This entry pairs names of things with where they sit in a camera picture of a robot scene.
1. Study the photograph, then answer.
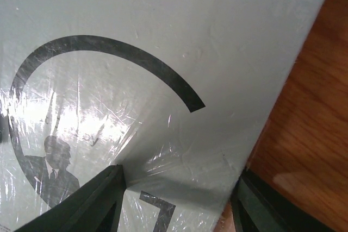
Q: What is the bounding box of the grey Gatsby book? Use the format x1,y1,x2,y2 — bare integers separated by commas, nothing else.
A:
1,0,324,231

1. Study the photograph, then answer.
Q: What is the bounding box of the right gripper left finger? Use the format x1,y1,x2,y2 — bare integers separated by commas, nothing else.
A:
17,165,126,231

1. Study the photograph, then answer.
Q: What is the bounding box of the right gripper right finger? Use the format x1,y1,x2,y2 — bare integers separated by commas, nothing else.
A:
231,169,333,231

